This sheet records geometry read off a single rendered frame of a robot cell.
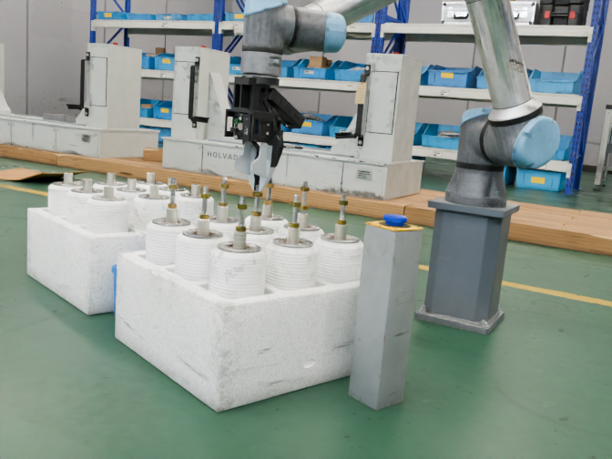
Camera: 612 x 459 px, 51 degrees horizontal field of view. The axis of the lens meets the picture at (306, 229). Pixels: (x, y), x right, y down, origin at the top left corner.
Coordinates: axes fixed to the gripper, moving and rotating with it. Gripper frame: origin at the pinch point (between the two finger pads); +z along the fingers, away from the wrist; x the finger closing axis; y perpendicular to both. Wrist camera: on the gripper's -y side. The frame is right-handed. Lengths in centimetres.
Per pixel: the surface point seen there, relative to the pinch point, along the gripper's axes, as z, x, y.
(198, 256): 12.4, 0.5, 15.7
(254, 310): 17.8, 16.2, 17.8
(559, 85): -53, -83, -452
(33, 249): 27, -71, 5
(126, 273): 19.7, -18.8, 16.4
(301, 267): 12.5, 15.8, 5.3
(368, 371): 28.1, 30.0, 2.9
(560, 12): -109, -91, -452
